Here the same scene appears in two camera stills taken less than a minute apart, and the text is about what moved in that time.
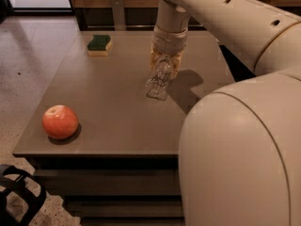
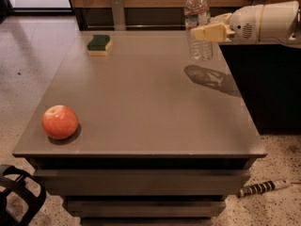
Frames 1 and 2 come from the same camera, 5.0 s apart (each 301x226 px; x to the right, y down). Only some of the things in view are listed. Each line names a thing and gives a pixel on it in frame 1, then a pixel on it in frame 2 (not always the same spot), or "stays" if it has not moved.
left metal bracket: x=118 y=12 stays
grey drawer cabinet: x=121 y=166 stays
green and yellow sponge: x=100 y=45 stays
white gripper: x=168 y=42 → x=245 y=24
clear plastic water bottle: x=156 y=85 → x=197 y=13
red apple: x=59 y=121 stays
